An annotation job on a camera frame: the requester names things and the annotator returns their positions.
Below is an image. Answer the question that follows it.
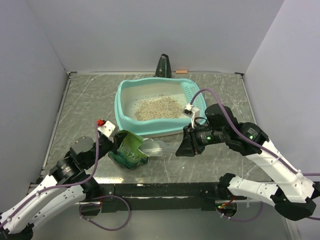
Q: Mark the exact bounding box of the cat litter pile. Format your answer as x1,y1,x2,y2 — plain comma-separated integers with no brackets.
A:
134,94,183,121

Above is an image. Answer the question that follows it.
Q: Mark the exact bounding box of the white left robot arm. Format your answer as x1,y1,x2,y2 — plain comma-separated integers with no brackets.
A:
0,136,115,240

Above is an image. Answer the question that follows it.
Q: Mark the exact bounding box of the green litter bag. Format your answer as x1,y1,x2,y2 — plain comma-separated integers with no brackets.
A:
108,130,149,169

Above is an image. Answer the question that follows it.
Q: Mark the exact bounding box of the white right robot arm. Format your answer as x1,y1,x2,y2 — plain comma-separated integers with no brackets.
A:
175,103,320,221

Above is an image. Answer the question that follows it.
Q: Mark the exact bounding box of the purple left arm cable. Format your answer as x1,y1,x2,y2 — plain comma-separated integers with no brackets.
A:
0,126,130,230

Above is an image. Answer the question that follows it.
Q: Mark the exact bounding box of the black metronome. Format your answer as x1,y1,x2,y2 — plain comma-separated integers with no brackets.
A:
154,53,172,78

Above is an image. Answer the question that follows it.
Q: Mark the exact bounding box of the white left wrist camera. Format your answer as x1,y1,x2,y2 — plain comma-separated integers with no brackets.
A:
97,119,119,140

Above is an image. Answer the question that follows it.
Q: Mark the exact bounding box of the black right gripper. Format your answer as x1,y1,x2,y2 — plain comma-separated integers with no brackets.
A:
175,121,227,157

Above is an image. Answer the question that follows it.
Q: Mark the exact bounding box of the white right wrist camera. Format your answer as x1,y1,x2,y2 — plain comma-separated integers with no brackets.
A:
182,103,200,129

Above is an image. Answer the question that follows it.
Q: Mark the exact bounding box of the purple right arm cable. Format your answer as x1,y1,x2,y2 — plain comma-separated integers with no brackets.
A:
188,87,320,223

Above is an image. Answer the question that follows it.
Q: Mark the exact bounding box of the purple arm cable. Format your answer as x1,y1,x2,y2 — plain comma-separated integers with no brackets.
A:
0,126,130,230
188,87,320,223

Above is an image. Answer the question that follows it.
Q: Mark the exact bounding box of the teal litter box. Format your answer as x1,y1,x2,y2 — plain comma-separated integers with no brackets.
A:
114,77,200,138

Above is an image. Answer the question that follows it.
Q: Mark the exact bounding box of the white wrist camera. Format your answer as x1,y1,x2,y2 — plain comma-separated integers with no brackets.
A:
182,103,200,129
97,119,119,140

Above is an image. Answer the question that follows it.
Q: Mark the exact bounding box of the small orange block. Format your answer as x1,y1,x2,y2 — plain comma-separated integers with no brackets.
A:
175,70,188,74

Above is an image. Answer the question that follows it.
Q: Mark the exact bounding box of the clear plastic scoop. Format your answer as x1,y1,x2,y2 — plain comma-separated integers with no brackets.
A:
139,138,179,157

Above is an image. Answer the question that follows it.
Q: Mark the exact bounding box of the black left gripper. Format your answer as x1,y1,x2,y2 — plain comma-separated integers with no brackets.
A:
84,131,128,168

